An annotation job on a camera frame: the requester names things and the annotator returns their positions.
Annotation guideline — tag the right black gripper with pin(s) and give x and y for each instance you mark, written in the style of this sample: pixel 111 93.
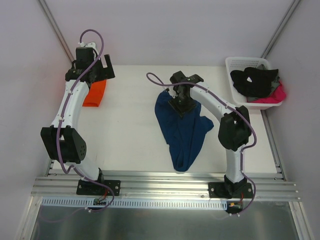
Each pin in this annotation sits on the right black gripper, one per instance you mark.
pixel 184 106

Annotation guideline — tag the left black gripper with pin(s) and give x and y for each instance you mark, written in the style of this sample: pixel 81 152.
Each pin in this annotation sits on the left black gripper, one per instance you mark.
pixel 105 69

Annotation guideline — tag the navy blue t-shirt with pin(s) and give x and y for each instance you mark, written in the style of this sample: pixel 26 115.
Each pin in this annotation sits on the navy blue t-shirt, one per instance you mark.
pixel 185 135

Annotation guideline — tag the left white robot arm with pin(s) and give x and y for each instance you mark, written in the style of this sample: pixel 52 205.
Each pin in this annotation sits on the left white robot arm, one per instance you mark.
pixel 61 139

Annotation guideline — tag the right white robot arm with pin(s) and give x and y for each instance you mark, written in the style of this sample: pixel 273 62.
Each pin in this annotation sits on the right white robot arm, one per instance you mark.
pixel 234 128

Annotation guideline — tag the orange folded t-shirt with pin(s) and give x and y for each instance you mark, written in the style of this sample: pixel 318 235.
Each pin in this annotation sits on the orange folded t-shirt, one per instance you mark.
pixel 95 94

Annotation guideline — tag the white plastic laundry basket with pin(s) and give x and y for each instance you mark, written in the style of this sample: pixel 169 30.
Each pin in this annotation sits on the white plastic laundry basket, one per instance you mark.
pixel 240 63

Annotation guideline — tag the black t-shirt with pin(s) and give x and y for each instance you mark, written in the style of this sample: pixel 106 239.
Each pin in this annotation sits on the black t-shirt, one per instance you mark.
pixel 252 82

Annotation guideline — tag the left corner aluminium profile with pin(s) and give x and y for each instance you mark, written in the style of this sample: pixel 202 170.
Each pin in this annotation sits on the left corner aluminium profile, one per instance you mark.
pixel 56 29

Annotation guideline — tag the corner aluminium profile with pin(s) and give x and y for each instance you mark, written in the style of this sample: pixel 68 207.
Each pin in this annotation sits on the corner aluminium profile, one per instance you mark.
pixel 56 29
pixel 281 27

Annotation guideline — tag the pink t-shirt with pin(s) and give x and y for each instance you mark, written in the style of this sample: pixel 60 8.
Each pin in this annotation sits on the pink t-shirt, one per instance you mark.
pixel 277 95

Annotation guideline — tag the right corner aluminium profile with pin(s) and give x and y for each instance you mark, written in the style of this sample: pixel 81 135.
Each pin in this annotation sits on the right corner aluminium profile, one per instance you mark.
pixel 281 27

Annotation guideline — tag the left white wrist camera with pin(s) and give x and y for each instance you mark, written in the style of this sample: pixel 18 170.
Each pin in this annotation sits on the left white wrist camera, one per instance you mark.
pixel 89 45

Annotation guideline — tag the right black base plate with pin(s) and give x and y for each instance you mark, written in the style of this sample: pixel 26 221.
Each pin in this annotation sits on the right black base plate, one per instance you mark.
pixel 226 190

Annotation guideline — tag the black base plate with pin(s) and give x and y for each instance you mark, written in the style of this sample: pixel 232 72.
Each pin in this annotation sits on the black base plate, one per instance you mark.
pixel 226 190
pixel 87 188

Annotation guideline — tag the aluminium mounting rail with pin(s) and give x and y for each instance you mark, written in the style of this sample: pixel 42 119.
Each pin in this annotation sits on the aluminium mounting rail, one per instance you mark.
pixel 167 185

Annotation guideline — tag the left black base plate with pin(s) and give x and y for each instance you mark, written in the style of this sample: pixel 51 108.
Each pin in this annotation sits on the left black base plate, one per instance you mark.
pixel 87 188

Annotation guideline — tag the white slotted cable duct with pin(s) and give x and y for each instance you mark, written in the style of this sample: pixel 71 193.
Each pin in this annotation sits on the white slotted cable duct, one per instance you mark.
pixel 131 203

